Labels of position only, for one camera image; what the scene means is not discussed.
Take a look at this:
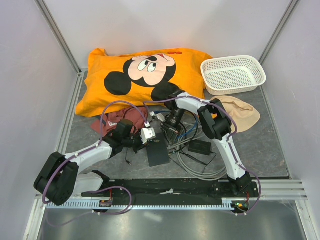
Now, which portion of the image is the orange cartoon mouse pillow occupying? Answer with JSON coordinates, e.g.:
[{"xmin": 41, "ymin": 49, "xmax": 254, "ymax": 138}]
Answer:
[{"xmin": 75, "ymin": 48, "xmax": 212, "ymax": 118}]

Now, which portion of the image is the beige cloth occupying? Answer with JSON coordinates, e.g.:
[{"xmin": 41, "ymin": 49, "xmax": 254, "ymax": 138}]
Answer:
[{"xmin": 211, "ymin": 95, "xmax": 261, "ymax": 133}]

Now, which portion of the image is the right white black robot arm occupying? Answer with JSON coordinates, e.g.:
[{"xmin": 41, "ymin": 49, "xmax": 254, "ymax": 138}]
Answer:
[{"xmin": 162, "ymin": 90, "xmax": 252, "ymax": 197}]

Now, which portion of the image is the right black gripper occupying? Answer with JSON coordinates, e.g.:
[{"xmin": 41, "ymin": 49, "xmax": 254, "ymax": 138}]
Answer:
[{"xmin": 160, "ymin": 108, "xmax": 186, "ymax": 146}]

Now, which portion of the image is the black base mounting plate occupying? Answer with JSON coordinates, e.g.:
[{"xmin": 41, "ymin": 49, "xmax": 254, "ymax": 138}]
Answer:
[{"xmin": 81, "ymin": 177, "xmax": 259, "ymax": 200}]

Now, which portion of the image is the blue ethernet cable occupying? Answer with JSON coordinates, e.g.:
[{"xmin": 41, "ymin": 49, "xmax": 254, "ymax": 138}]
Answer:
[{"xmin": 153, "ymin": 108, "xmax": 201, "ymax": 138}]

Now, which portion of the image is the black power plug cable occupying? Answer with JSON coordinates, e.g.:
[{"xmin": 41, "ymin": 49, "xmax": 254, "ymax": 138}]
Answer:
[{"xmin": 124, "ymin": 147, "xmax": 136, "ymax": 166}]

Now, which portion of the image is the grey ethernet cable bundle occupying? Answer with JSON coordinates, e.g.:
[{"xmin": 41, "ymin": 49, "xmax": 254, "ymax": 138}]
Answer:
[{"xmin": 167, "ymin": 119, "xmax": 228, "ymax": 181}]

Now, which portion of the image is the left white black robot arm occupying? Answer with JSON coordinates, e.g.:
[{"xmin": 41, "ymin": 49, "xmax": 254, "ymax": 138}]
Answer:
[{"xmin": 33, "ymin": 119, "xmax": 155, "ymax": 206}]

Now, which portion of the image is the black power adapter brick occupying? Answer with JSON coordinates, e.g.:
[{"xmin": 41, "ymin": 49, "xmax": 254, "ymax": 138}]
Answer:
[{"xmin": 188, "ymin": 140, "xmax": 212, "ymax": 156}]

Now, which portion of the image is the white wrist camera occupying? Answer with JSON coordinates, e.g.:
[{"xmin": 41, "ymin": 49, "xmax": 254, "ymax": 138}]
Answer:
[
  {"xmin": 149, "ymin": 111, "xmax": 166, "ymax": 123},
  {"xmin": 140, "ymin": 127, "xmax": 156, "ymax": 145}
]

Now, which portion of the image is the white perforated plastic basket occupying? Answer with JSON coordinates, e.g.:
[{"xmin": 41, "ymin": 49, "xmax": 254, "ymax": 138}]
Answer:
[{"xmin": 200, "ymin": 55, "xmax": 267, "ymax": 96}]

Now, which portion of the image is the grey slotted cable duct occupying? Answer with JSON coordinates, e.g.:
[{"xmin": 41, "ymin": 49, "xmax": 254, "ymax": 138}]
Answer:
[{"xmin": 47, "ymin": 198, "xmax": 243, "ymax": 211}]

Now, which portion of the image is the black network switch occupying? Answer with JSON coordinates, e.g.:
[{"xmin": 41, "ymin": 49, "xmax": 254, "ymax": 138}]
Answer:
[{"xmin": 146, "ymin": 133, "xmax": 170, "ymax": 167}]

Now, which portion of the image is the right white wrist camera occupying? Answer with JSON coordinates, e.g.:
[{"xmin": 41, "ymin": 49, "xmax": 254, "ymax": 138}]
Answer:
[{"xmin": 149, "ymin": 111, "xmax": 166, "ymax": 123}]

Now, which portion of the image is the red cloth garment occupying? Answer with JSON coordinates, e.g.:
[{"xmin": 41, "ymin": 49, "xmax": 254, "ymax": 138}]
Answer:
[{"xmin": 90, "ymin": 106, "xmax": 145, "ymax": 137}]

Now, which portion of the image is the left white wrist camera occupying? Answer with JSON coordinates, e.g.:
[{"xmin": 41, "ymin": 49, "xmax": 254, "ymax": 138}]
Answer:
[{"xmin": 140, "ymin": 127, "xmax": 156, "ymax": 145}]

